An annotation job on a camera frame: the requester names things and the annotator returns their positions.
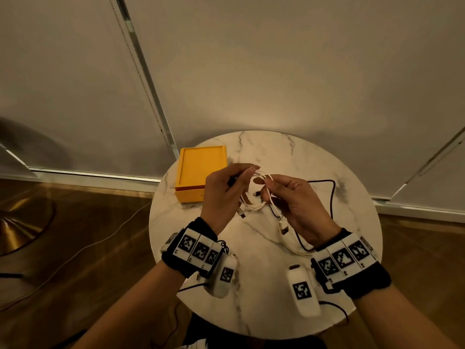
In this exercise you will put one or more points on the person's left hand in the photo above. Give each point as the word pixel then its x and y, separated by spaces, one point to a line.
pixel 221 203

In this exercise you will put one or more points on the person's right hand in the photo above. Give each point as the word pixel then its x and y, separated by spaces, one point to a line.
pixel 305 210

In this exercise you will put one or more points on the yellow box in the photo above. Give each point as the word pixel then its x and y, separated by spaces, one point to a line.
pixel 199 167

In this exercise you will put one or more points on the person's left forearm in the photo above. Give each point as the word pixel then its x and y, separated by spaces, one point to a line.
pixel 134 305

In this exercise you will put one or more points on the person's right forearm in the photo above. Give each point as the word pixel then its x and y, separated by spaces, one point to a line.
pixel 399 316

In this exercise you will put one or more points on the white marble table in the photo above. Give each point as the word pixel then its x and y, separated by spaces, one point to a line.
pixel 261 287

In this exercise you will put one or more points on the metal blind track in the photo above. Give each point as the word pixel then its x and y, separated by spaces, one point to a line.
pixel 145 76
pixel 428 167

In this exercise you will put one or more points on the gold lamp base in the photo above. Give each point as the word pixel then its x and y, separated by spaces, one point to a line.
pixel 21 225

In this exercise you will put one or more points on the black floor object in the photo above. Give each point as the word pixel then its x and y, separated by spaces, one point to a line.
pixel 71 339

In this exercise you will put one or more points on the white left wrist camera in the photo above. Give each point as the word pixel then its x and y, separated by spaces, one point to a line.
pixel 226 276

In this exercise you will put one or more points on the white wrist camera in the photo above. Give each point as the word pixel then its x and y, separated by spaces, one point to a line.
pixel 226 276
pixel 302 290

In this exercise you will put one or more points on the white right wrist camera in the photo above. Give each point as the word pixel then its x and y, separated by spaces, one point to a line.
pixel 302 290

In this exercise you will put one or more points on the metal bottom rail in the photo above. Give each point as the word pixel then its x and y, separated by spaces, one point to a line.
pixel 91 178
pixel 417 212

